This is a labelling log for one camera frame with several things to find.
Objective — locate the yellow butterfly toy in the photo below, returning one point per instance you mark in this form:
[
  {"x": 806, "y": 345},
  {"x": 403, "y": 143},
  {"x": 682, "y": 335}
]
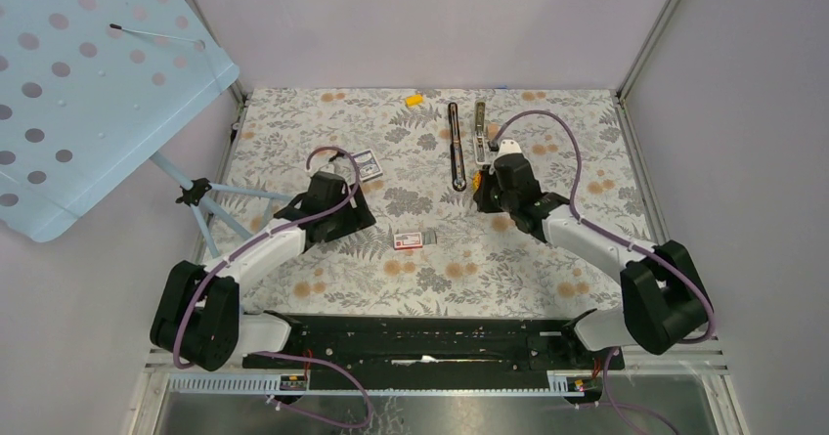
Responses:
[{"x": 477, "y": 180}]

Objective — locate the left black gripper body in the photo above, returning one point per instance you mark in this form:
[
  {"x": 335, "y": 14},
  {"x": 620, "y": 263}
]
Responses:
[{"x": 348, "y": 220}]

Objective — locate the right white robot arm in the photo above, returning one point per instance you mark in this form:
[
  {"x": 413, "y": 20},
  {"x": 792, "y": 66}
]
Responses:
[{"x": 663, "y": 300}]

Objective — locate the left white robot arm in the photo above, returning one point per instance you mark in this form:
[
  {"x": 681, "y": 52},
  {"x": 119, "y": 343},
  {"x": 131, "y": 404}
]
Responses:
[{"x": 199, "y": 316}]

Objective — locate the yellow small block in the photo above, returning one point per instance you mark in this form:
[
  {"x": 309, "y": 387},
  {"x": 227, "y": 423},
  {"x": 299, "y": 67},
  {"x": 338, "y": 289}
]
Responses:
[{"x": 414, "y": 100}]

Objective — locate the blue playing card box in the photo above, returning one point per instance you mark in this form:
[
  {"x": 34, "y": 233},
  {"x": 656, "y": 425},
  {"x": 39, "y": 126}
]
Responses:
[{"x": 368, "y": 165}]

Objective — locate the blue perforated stand panel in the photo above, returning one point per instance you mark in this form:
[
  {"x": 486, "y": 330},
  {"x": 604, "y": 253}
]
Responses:
[{"x": 90, "y": 90}]

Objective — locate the white beige stapler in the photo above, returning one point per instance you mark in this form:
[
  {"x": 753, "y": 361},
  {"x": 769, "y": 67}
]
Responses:
[{"x": 479, "y": 133}]

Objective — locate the black small clip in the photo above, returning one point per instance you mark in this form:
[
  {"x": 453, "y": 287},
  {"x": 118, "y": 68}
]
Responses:
[{"x": 335, "y": 153}]

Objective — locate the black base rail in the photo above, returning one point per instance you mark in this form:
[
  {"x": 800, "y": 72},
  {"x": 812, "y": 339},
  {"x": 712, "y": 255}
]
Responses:
[{"x": 417, "y": 353}]

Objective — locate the floral table mat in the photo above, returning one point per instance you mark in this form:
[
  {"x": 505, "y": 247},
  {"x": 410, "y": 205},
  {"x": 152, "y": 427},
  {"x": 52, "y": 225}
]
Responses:
[{"x": 481, "y": 265}]

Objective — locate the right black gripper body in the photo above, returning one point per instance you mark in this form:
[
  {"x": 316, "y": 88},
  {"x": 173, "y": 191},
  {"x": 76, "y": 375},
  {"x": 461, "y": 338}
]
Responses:
[{"x": 491, "y": 198}]

